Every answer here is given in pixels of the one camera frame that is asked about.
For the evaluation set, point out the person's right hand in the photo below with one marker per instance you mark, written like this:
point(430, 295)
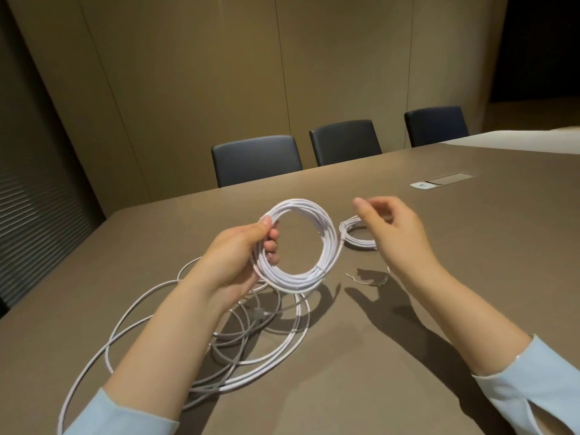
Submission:
point(403, 240)

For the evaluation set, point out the person's left forearm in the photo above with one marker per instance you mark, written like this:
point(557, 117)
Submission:
point(158, 348)

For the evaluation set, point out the person's left hand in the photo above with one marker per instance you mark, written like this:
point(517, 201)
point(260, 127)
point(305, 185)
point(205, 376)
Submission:
point(226, 262)

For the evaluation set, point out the glass partition with grey blinds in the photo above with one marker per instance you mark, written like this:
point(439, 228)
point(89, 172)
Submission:
point(36, 199)

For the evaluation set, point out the dark meeting chair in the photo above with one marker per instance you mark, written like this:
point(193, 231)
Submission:
point(256, 160)
point(345, 142)
point(437, 126)

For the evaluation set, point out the pale beige table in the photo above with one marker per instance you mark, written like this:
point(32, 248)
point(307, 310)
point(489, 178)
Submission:
point(521, 140)

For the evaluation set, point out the bunch of white twist ties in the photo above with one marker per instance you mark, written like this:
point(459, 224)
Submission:
point(362, 282)

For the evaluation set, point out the white table socket panel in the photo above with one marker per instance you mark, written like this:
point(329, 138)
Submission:
point(420, 185)

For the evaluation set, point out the person's right forearm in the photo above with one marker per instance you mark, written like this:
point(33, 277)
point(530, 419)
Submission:
point(466, 321)

